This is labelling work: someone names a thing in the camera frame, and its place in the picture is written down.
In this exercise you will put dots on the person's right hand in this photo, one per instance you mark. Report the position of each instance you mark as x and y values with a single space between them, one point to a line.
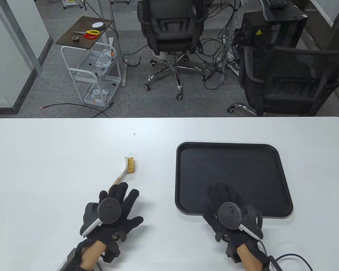
214 197

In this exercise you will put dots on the person's left hand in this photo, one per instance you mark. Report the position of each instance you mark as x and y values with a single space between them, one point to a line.
130 206

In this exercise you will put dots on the white pot brush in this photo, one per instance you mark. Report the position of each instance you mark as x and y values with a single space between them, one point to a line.
129 166

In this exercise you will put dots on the black plastic tray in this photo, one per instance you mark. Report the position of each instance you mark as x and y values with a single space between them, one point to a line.
243 169

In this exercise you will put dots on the person's right forearm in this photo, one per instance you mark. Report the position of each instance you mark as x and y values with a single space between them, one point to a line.
250 258

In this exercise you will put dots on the black box with white label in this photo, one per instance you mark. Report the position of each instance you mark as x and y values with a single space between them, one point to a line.
276 265
69 261

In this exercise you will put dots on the clear plastic bag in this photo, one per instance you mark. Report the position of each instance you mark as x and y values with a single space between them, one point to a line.
99 94
104 58

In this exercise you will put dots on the black mesh office chair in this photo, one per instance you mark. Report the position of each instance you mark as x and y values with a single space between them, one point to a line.
285 84

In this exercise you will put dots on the white power strip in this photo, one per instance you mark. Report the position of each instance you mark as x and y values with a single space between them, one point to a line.
228 61

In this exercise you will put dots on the white metal desk leg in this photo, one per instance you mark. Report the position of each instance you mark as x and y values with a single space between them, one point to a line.
117 45

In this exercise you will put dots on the dark brown board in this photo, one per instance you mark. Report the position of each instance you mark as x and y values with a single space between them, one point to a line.
84 42

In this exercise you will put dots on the black padded office chair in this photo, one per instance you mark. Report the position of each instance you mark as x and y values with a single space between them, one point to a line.
172 28

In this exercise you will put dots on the white round disc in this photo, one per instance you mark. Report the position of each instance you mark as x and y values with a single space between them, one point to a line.
98 25

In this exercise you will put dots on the black computer tower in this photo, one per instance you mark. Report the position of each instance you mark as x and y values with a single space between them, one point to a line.
285 25

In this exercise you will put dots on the black keyboard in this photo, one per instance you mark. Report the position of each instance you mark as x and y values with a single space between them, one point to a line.
275 3

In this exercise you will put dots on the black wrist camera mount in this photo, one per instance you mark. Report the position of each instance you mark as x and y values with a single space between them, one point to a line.
234 252
113 251

